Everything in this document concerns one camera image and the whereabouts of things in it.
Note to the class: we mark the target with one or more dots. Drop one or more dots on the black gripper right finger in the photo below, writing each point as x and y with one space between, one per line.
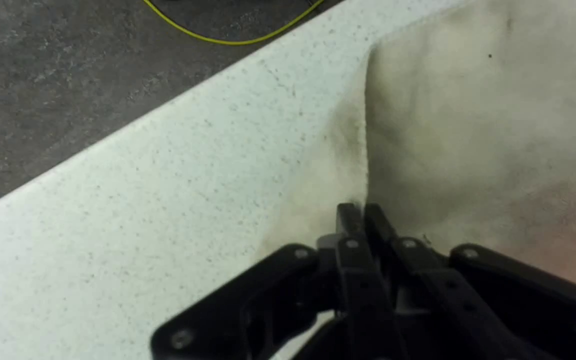
501 306

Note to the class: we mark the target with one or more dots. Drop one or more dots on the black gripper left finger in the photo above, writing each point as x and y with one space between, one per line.
360 300

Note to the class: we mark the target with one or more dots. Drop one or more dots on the stained beige cloth towel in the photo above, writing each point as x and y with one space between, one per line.
488 120

